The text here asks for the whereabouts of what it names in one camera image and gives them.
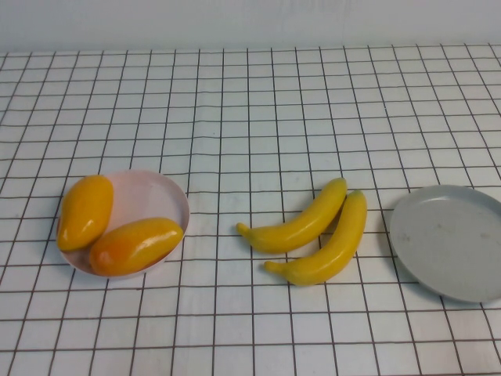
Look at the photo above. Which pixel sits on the white grid tablecloth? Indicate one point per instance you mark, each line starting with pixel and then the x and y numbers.
pixel 250 98

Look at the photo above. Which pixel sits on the pink round plate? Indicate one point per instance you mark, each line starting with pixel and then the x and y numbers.
pixel 152 199

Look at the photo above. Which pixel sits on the grey round plate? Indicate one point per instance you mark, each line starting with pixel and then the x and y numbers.
pixel 450 243

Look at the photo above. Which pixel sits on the mango with orange blush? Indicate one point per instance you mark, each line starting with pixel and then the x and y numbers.
pixel 137 246

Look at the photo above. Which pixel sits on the yellow banana with green tip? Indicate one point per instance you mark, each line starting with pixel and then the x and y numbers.
pixel 332 254

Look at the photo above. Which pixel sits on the plain yellow mango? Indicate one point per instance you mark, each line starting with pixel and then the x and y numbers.
pixel 86 211

